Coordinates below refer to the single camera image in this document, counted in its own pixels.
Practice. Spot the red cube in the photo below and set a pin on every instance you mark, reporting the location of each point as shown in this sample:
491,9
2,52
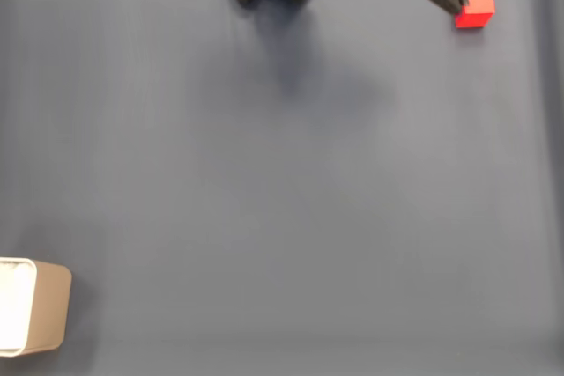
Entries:
478,4

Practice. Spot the beige box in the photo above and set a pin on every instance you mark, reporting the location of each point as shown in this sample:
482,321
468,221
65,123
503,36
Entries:
48,305

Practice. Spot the white paper liner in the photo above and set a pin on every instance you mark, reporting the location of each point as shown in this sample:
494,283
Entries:
15,305

